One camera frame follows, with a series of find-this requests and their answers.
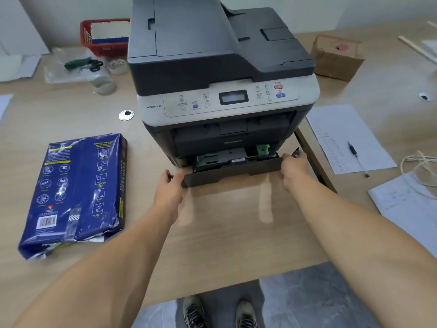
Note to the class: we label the grey and white printer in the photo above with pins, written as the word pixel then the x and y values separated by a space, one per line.
pixel 218 64

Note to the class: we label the person's left hand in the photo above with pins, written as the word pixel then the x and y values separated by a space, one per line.
pixel 169 198

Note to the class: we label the person's left forearm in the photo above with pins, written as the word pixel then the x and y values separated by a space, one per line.
pixel 102 269

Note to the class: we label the brown cardboard box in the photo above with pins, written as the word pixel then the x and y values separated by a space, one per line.
pixel 336 58

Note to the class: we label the printed white paper sheet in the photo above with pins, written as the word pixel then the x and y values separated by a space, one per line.
pixel 341 133

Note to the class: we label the person's right hand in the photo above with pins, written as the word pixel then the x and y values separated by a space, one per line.
pixel 294 170

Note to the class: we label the white desk grommet cover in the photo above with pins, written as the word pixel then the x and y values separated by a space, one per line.
pixel 425 96

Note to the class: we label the black printer paper tray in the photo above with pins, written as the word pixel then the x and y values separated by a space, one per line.
pixel 232 170

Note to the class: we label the red plastic basket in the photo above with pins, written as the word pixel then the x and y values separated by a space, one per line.
pixel 99 47

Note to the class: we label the person's left thumb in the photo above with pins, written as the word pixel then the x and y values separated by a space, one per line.
pixel 179 177

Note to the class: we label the person's shoe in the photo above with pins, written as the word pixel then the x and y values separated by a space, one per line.
pixel 246 315
pixel 194 312

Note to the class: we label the silver desk grommet cover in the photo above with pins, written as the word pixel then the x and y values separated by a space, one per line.
pixel 126 115

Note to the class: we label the black and white pen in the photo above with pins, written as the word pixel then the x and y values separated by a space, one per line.
pixel 356 157

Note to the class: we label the person's right thumb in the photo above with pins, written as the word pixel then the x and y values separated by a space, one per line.
pixel 283 167

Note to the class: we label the clear plastic bag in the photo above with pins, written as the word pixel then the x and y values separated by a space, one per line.
pixel 58 75

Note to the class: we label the white paper stack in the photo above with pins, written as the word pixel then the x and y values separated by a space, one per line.
pixel 17 66

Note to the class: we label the thin wooden stick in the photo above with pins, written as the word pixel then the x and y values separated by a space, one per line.
pixel 414 48

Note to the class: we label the person's left shoe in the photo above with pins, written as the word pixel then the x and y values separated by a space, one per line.
pixel 194 312

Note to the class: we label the person's right shoe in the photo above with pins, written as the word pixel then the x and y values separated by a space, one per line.
pixel 246 315

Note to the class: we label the blue paper ream pack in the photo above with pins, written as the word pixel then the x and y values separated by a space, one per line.
pixel 75 187

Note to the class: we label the clear tape roll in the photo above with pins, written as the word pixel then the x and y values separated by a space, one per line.
pixel 117 66
pixel 104 85

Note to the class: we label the person's right forearm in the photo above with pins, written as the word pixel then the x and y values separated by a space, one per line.
pixel 358 256

